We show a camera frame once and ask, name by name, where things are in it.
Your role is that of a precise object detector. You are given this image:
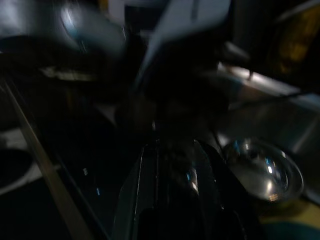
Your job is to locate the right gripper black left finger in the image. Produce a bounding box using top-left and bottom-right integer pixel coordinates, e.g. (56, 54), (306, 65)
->
(113, 139), (176, 240)

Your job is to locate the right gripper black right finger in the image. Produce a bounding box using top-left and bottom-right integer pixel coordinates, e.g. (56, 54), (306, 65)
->
(174, 139), (266, 240)

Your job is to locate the small steel bowl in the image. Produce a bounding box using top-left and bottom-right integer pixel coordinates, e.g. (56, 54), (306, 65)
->
(221, 138), (305, 204)

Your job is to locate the light blue plate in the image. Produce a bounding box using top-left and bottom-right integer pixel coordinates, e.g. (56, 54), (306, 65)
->
(259, 219), (320, 240)

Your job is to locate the yellow sponge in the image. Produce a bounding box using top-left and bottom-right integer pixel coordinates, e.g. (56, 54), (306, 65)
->
(254, 194), (320, 227)

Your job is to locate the stainless steel sink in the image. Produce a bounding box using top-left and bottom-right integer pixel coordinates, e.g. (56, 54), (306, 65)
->
(214, 61), (320, 201)

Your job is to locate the steel pot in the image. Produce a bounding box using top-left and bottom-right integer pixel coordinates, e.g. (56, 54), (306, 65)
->
(0, 0), (130, 60)

